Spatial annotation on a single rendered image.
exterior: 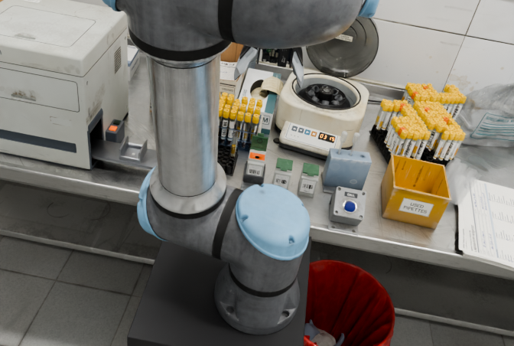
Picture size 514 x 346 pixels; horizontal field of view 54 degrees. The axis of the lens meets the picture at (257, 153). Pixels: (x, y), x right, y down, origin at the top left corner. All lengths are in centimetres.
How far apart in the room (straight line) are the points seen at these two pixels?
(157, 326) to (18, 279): 137
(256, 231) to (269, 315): 19
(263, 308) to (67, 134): 62
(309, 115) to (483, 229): 51
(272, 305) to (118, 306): 128
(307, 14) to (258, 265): 42
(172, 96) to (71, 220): 146
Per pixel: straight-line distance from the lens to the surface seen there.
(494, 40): 173
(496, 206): 143
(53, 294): 214
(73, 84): 114
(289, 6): 46
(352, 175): 127
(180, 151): 65
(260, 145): 123
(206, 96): 60
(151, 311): 91
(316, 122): 137
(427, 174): 134
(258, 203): 76
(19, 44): 116
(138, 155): 120
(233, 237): 76
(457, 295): 206
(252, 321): 87
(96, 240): 193
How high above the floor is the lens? 168
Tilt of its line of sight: 37 degrees down
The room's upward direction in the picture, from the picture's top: 10 degrees clockwise
